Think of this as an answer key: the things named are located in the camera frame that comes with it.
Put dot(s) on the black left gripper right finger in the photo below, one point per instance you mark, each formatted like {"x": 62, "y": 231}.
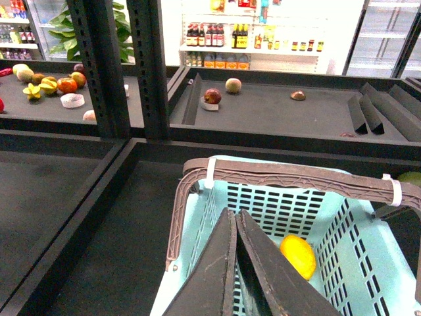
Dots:
{"x": 270, "y": 285}

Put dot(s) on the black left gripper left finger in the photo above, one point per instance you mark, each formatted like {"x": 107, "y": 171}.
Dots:
{"x": 209, "y": 289}

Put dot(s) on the yellow lemon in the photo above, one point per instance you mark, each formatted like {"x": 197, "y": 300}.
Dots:
{"x": 300, "y": 254}

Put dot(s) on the light blue plastic basket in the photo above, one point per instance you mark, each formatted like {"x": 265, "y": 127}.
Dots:
{"x": 360, "y": 268}

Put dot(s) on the brown basket handle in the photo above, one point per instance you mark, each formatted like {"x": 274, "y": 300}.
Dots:
{"x": 271, "y": 174}

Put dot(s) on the white zip tie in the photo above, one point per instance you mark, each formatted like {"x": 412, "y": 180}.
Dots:
{"x": 209, "y": 180}

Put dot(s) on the black display tray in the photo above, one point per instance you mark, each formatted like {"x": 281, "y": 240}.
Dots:
{"x": 90, "y": 217}

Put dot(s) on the red pomegranate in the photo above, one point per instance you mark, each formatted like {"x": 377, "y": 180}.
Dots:
{"x": 212, "y": 96}

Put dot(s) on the green peach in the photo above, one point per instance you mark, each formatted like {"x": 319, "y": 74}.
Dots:
{"x": 233, "y": 85}

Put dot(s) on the yellow starfruit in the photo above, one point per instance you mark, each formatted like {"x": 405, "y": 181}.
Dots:
{"x": 33, "y": 92}

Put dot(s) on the green potted plant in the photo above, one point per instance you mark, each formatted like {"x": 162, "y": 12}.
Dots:
{"x": 63, "y": 30}

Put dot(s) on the black shelf post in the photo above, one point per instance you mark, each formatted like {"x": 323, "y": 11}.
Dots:
{"x": 95, "y": 29}
{"x": 147, "y": 37}

